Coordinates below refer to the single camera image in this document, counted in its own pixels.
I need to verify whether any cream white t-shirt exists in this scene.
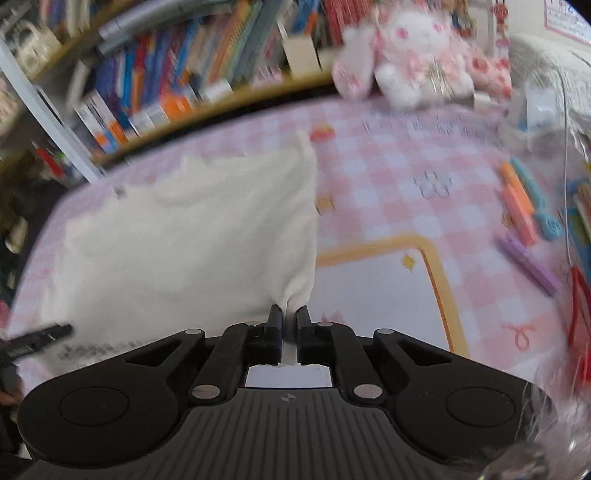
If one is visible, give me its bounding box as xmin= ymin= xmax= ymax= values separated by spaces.
xmin=39 ymin=135 xmax=318 ymax=376

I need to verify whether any pink checkered cartoon tablecloth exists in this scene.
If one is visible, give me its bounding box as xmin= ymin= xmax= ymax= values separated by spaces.
xmin=7 ymin=97 xmax=573 ymax=390

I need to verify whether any purple highlighter pen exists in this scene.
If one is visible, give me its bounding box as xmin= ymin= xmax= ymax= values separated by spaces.
xmin=495 ymin=234 xmax=562 ymax=297

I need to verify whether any orange highlighter pen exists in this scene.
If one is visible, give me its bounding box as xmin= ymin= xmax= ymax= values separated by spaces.
xmin=499 ymin=161 xmax=538 ymax=247

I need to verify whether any flat white orange box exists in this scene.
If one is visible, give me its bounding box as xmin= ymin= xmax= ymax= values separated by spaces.
xmin=130 ymin=93 xmax=193 ymax=137

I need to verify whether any white orange Usmile box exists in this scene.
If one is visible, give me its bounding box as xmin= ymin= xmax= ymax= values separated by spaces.
xmin=75 ymin=90 xmax=127 ymax=154

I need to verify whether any wooden bookshelf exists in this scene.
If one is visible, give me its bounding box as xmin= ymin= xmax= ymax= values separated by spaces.
xmin=1 ymin=1 xmax=368 ymax=183

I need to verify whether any small beige desk box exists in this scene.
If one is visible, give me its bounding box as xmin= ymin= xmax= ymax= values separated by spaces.
xmin=283 ymin=35 xmax=321 ymax=78

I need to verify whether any white pink bunny plush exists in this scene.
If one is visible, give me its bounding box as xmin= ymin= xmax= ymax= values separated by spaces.
xmin=332 ymin=2 xmax=475 ymax=111

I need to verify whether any row of colourful books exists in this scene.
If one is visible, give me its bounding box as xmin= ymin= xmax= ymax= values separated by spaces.
xmin=87 ymin=0 xmax=380 ymax=130

